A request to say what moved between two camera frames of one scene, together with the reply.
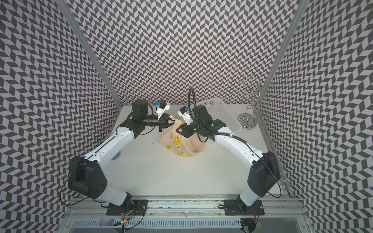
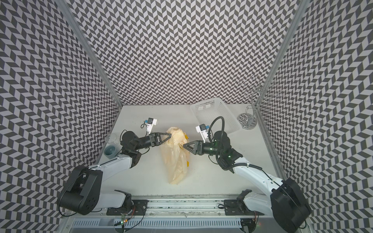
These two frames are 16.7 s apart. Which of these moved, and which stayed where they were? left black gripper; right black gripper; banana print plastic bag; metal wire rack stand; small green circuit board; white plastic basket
Moved: right black gripper; left black gripper; banana print plastic bag
Stayed: white plastic basket; small green circuit board; metal wire rack stand
